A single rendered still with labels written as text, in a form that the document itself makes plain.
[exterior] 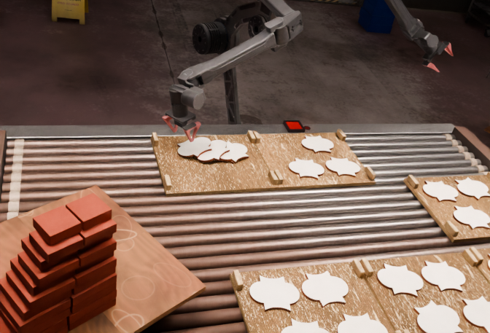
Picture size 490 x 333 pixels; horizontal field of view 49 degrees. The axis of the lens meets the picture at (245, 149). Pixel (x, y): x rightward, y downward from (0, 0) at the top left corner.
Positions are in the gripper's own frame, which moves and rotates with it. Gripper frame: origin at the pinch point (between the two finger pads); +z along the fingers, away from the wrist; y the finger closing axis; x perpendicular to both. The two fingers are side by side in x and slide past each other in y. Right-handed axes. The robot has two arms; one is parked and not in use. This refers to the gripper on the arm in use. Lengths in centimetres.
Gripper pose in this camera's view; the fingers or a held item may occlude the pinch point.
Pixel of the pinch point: (183, 135)
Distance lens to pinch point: 200.3
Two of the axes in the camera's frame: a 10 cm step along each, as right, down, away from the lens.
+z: 0.5, 8.1, 5.8
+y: -7.1, -3.8, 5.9
